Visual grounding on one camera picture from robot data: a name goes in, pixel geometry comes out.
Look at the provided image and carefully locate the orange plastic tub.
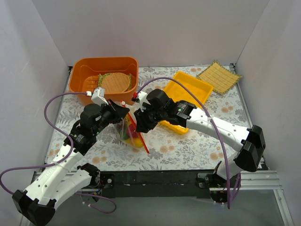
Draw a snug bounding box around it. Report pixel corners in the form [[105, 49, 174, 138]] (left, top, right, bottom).
[[69, 56, 139, 105]]

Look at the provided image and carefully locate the dark purple fake plum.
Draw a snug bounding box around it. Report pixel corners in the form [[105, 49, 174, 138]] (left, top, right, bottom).
[[116, 122, 126, 133]]

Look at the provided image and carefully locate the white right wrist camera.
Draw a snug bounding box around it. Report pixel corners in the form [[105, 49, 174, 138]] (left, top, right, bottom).
[[132, 91, 150, 111]]

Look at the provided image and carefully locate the clear zip top bag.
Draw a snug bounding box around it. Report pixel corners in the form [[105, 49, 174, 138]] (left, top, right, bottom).
[[114, 101, 150, 154]]

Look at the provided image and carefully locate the square yellow bamboo mat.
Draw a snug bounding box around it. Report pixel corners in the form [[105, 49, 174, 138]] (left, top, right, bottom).
[[197, 60, 242, 95]]

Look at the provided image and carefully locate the yellow plastic tray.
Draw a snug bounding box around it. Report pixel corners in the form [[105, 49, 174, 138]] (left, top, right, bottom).
[[161, 71, 214, 135]]

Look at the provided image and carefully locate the green edged woven mat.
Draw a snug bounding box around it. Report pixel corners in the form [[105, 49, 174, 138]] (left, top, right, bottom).
[[96, 73, 133, 93]]

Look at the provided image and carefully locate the round woven bamboo tray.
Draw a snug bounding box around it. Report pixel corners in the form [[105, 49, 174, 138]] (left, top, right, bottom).
[[102, 72, 130, 93]]

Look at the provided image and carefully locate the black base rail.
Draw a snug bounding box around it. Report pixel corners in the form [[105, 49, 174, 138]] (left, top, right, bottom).
[[84, 169, 226, 199]]

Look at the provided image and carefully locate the orange green fake mango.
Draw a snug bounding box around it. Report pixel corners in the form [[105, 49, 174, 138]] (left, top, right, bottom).
[[119, 126, 130, 140]]

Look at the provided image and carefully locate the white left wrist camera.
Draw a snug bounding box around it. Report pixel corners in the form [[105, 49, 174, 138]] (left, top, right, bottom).
[[86, 87, 108, 106]]

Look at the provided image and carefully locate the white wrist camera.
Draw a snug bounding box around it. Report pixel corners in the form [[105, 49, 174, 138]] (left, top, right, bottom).
[[86, 87, 108, 106], [132, 91, 150, 111]]

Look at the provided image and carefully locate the red fake apple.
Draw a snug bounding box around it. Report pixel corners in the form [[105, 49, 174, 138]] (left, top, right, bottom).
[[129, 130, 139, 138]]

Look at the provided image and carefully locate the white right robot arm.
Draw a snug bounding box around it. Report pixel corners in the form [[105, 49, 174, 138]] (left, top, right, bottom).
[[134, 89, 266, 187]]

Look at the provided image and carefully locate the yellow fake lemon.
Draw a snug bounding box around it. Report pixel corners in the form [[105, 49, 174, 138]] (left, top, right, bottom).
[[126, 137, 143, 148]]

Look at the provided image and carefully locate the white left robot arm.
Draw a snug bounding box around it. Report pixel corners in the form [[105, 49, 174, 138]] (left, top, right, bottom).
[[12, 100, 130, 226]]

